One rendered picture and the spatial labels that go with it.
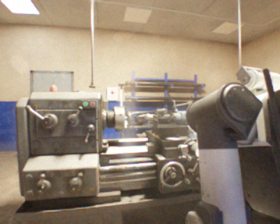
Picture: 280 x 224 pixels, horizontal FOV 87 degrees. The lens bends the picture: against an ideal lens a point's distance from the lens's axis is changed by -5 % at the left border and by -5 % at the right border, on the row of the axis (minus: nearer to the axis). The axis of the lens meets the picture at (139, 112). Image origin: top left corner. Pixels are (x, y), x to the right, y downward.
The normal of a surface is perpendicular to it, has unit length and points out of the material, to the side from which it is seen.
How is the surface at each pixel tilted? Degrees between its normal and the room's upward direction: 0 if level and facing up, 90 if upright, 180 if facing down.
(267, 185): 98
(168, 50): 90
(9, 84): 90
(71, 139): 90
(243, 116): 74
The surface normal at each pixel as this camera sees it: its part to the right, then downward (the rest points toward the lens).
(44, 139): 0.21, 0.04
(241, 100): 0.22, -0.24
